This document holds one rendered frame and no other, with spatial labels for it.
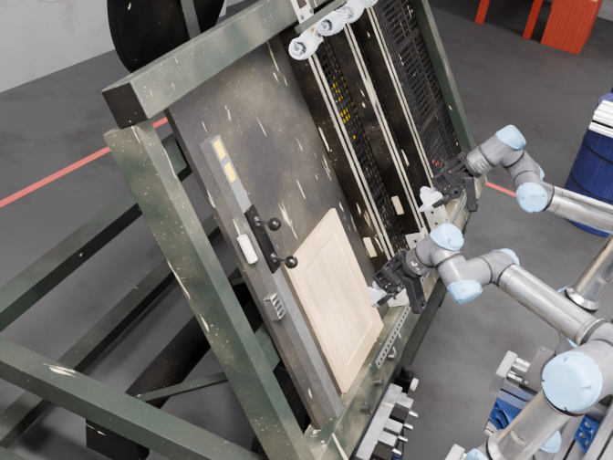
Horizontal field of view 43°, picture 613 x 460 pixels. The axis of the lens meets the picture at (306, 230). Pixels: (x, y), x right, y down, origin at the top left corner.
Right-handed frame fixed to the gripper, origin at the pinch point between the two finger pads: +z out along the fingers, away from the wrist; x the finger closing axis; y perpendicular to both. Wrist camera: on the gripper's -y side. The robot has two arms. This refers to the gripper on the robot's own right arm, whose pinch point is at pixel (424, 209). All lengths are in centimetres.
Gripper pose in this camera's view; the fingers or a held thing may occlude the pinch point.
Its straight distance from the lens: 235.1
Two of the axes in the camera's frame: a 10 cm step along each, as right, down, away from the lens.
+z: -7.2, 5.5, 4.3
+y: -6.8, -6.9, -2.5
